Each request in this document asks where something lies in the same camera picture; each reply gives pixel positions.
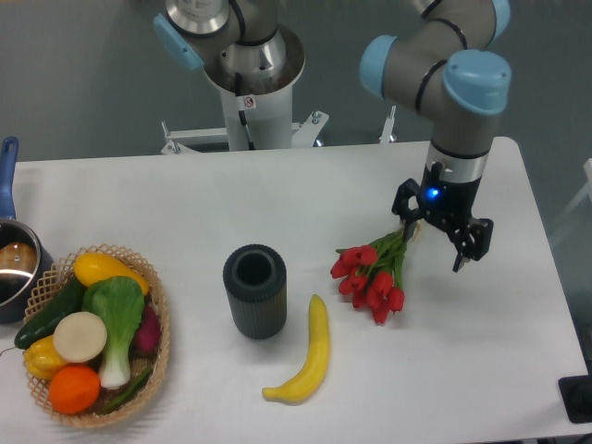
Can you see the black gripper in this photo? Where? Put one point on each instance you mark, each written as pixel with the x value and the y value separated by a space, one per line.
pixel 448 206

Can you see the red tulip bouquet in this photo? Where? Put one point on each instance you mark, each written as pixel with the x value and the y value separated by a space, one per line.
pixel 371 275

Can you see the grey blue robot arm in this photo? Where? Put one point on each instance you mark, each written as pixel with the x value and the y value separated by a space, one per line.
pixel 444 73

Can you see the dark grey ribbed vase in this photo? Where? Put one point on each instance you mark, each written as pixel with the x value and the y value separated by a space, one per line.
pixel 255 280

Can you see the black device at edge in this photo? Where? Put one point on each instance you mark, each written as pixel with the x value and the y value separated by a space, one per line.
pixel 576 398

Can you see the yellow banana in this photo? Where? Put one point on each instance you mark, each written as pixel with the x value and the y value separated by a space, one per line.
pixel 303 385

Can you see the purple sweet potato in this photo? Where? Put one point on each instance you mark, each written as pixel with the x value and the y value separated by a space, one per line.
pixel 148 334

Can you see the green bok choy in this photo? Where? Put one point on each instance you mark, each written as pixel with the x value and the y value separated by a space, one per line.
pixel 119 303

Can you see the green bean pod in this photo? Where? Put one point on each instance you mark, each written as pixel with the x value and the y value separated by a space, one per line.
pixel 129 392

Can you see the yellow squash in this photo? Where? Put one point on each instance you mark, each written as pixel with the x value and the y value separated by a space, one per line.
pixel 91 268

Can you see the green cucumber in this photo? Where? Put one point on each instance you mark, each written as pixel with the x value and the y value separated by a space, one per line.
pixel 67 301

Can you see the woven wicker basket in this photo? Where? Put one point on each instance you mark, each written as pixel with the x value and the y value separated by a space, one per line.
pixel 47 288

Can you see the white round radish slice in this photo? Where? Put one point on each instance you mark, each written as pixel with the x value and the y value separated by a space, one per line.
pixel 80 337

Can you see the orange fruit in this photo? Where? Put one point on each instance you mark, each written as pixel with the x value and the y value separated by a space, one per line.
pixel 73 389

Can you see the blue saucepan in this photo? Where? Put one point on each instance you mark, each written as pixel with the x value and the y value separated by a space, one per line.
pixel 23 258

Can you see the yellow bell pepper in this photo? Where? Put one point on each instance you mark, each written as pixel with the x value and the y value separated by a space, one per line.
pixel 42 360

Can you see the white frame at right edge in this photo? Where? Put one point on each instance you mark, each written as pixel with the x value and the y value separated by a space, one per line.
pixel 572 212

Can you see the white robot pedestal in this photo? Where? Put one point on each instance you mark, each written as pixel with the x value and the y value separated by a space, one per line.
pixel 255 84

